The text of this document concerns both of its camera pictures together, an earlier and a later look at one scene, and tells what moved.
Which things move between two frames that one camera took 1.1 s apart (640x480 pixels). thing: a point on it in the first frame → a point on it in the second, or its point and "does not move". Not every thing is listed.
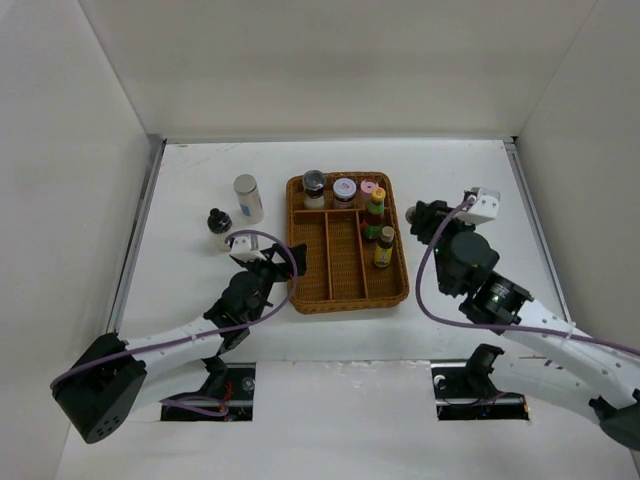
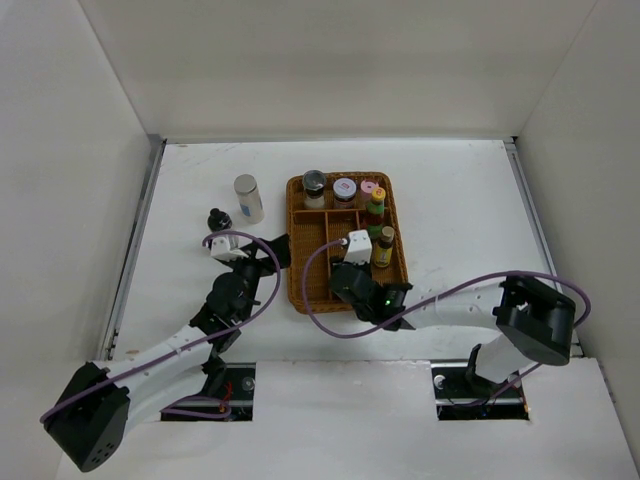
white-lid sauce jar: x=344 y=190 does not move
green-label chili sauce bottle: x=373 y=223 does not move
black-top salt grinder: x=313 y=183 does not move
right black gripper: x=431 y=213 → x=365 y=267
